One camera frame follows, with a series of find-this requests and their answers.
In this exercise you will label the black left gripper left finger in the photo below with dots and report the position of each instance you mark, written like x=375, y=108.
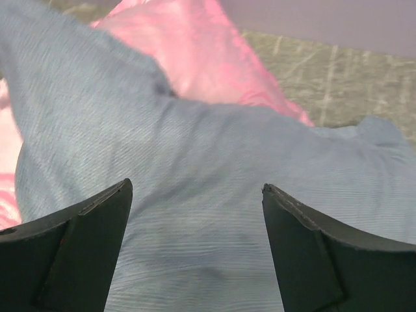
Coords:
x=65, y=261

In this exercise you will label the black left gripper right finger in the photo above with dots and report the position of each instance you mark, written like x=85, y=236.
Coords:
x=323, y=264

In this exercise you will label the blue-grey pillowcase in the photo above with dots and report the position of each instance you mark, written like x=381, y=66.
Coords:
x=362, y=175

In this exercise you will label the pink satin rose pillow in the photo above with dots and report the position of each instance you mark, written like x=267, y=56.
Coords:
x=201, y=55

